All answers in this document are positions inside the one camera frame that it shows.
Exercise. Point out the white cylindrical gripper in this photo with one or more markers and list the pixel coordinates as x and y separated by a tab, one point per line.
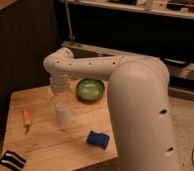
58	83

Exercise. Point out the grey case with handle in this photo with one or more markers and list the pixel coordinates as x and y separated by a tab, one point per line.
182	79

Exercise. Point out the blue sponge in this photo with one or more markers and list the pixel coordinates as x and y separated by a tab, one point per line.
98	139

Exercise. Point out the metal pole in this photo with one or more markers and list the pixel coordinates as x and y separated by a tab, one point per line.
69	23

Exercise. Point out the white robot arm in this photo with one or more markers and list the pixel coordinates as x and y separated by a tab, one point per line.
138	103

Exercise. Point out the white shelf board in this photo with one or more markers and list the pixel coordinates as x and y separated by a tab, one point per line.
147	8

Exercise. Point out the green bowl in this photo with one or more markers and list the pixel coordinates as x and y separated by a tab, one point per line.
90	89

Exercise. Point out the orange carrot toy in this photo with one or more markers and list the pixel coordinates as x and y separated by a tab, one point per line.
27	120

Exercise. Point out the black white striped eraser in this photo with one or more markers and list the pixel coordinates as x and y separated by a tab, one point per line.
12	161

